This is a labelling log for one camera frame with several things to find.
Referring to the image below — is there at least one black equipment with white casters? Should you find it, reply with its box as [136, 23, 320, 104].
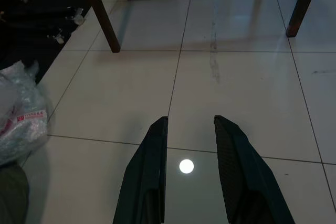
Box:
[0, 0, 88, 83]

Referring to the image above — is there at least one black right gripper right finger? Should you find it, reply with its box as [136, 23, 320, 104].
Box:
[214, 114, 287, 224]

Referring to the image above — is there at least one dark wooden table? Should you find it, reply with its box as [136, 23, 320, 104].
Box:
[78, 0, 322, 53]

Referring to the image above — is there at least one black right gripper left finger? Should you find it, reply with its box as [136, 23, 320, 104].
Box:
[112, 115, 169, 224]

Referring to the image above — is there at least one dark olive fabric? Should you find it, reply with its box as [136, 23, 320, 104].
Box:
[0, 164, 29, 224]

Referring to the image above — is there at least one clear bubble wrap bag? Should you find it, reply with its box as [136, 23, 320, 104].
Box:
[0, 60, 55, 167]

